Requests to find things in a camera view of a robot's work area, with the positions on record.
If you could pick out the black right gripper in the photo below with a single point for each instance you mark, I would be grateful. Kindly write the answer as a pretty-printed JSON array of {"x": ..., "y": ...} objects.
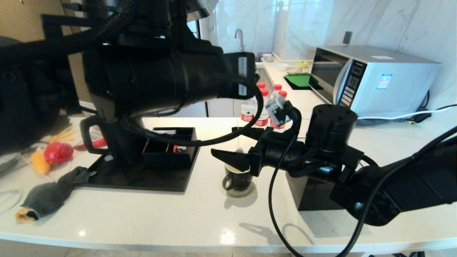
[{"x": 278, "y": 153}]

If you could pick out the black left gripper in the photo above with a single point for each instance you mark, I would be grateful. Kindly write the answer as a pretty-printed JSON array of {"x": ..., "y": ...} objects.
[{"x": 232, "y": 75}]

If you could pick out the black electric kettle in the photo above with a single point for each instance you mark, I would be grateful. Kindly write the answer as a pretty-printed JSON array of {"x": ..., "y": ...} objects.
[{"x": 121, "y": 146}]

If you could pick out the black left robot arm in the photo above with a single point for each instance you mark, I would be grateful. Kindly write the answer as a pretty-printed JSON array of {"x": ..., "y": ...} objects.
[{"x": 150, "y": 78}]

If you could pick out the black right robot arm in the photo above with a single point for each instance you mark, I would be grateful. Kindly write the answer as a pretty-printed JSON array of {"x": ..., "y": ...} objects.
[{"x": 392, "y": 185}]

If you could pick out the water bottle red label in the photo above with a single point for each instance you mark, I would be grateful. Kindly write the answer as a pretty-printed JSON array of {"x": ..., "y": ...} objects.
[
  {"x": 261, "y": 85},
  {"x": 282, "y": 94},
  {"x": 265, "y": 114},
  {"x": 277, "y": 87},
  {"x": 247, "y": 110}
]

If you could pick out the black mug white inside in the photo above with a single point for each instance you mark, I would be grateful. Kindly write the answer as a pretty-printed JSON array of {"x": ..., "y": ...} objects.
[{"x": 239, "y": 182}]

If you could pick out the white sink base cabinet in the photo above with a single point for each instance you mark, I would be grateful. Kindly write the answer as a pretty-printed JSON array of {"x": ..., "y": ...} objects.
[{"x": 221, "y": 109}]

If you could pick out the chrome sink faucet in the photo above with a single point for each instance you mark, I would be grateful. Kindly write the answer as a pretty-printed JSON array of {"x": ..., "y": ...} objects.
[{"x": 241, "y": 39}]

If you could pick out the small purple bowl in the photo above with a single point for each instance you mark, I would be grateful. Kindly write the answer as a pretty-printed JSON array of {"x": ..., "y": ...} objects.
[{"x": 265, "y": 54}]

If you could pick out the round beige coaster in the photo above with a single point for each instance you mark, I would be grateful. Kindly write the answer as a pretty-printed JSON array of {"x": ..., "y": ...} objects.
[{"x": 246, "y": 194}]

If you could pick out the small white bowl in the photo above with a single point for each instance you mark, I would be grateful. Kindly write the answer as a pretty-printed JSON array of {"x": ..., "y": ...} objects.
[{"x": 282, "y": 66}]

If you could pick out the white refrigerator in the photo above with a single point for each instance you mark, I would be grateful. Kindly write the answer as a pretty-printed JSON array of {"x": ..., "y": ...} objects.
[{"x": 192, "y": 110}]

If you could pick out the small red packet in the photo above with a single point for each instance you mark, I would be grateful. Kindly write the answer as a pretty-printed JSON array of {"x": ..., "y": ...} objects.
[{"x": 181, "y": 149}]

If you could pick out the white plate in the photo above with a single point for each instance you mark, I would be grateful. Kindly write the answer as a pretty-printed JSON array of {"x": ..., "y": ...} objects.
[{"x": 294, "y": 70}]

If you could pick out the green plastic board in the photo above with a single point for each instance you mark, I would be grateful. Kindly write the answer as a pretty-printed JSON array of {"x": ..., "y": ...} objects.
[{"x": 300, "y": 79}]

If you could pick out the small yellow item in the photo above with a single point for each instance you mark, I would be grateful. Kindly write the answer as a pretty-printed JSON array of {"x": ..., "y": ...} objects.
[{"x": 301, "y": 64}]

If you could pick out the black compartment organizer box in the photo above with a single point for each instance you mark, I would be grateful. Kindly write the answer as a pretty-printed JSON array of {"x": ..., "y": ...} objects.
[{"x": 167, "y": 159}]

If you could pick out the black white tissue box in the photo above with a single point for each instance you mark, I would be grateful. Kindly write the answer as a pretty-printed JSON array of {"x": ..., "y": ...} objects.
[{"x": 314, "y": 196}]

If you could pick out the black serving tray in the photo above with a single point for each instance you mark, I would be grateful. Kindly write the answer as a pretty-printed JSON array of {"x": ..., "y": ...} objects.
[{"x": 142, "y": 180}]

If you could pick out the red toy chili pepper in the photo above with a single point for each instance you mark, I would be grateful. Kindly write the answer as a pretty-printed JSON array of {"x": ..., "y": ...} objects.
[{"x": 94, "y": 143}]

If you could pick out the silver microwave oven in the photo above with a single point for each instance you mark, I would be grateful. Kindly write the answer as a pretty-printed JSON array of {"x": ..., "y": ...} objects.
[{"x": 392, "y": 85}]

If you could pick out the orange toy french fry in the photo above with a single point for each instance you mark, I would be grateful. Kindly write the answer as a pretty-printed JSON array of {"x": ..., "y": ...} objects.
[
  {"x": 62, "y": 139},
  {"x": 66, "y": 132}
]

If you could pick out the red toy round fruit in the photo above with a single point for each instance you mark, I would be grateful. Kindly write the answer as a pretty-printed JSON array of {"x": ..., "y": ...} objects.
[{"x": 59, "y": 152}]

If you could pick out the orange toy corn cob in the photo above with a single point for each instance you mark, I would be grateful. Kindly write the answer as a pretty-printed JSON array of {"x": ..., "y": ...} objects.
[{"x": 41, "y": 164}]

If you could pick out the grey and orange towel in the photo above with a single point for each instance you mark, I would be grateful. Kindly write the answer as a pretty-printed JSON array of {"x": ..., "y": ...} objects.
[{"x": 46, "y": 198}]

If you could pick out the brown wooden door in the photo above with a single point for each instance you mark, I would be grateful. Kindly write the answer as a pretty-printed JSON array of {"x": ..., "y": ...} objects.
[{"x": 28, "y": 18}]

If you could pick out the clear glass plate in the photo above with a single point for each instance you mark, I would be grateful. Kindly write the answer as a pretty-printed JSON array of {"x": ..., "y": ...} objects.
[{"x": 18, "y": 203}]

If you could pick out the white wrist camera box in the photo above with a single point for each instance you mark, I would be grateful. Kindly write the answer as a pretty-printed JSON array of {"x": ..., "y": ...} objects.
[{"x": 203, "y": 7}]

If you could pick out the grey wall socket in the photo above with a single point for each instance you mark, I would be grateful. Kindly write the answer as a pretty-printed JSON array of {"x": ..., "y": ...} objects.
[{"x": 347, "y": 38}]

